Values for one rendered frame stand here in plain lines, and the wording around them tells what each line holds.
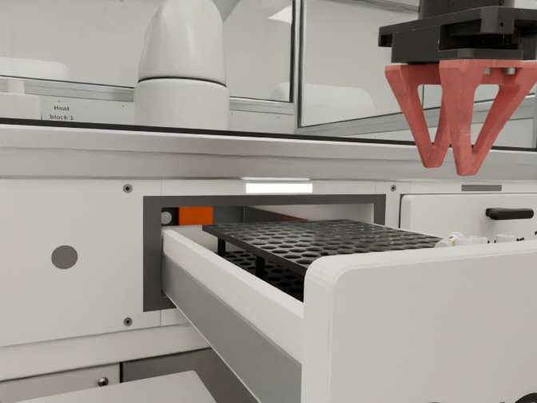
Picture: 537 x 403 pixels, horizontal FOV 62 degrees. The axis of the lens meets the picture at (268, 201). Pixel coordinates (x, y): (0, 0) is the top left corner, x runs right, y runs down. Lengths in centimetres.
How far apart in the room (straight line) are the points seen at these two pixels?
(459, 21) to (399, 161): 32
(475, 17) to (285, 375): 21
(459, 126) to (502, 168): 42
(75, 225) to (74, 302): 7
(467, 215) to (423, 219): 8
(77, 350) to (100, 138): 20
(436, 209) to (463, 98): 32
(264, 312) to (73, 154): 26
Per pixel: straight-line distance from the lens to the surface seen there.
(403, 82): 33
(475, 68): 29
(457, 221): 64
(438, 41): 30
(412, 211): 58
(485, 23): 28
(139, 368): 50
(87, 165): 44
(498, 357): 21
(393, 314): 16
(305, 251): 33
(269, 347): 23
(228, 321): 28
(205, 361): 52
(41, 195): 44
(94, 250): 45
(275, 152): 49
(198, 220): 84
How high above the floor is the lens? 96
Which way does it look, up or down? 4 degrees down
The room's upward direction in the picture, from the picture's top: 1 degrees clockwise
